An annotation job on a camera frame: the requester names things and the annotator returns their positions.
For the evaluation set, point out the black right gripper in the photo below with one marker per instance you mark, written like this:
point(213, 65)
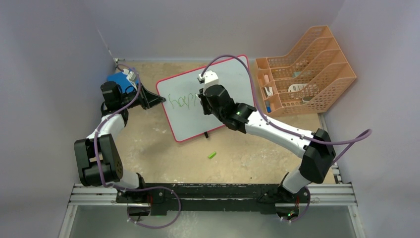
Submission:
point(204, 99)

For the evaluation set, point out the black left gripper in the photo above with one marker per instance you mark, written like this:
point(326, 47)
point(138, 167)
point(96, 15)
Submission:
point(147, 99)

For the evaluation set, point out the white stapler in organizer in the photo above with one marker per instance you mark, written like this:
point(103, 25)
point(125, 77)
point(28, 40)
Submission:
point(268, 91)

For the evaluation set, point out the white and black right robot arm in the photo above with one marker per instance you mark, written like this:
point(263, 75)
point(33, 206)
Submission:
point(313, 148)

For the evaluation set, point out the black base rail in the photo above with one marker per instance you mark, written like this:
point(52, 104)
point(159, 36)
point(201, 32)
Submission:
point(267, 199)

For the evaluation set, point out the white remote in organizer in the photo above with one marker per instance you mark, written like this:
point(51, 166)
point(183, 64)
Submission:
point(296, 87)

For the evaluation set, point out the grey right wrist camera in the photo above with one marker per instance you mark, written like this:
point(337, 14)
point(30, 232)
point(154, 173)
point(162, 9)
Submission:
point(208, 79)

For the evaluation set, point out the aluminium frame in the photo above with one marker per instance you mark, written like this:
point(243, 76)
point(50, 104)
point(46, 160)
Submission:
point(331, 212)

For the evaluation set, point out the pink framed whiteboard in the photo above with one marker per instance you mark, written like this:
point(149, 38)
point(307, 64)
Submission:
point(184, 108)

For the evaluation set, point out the green marker cap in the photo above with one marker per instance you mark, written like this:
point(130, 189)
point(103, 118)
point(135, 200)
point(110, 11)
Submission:
point(212, 155)

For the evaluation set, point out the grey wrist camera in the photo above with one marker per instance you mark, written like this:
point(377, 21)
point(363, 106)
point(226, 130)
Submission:
point(130, 77)
point(208, 79)

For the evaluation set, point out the orange plastic desk organizer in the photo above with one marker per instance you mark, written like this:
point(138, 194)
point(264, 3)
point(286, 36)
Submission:
point(316, 59)

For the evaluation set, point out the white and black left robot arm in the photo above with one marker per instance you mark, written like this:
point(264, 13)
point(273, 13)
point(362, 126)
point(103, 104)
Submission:
point(97, 157)

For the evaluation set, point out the blue box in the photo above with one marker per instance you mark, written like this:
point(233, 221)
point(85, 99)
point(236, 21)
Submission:
point(121, 80)

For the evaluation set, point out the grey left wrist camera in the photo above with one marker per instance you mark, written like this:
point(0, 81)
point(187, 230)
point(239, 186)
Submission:
point(130, 77)

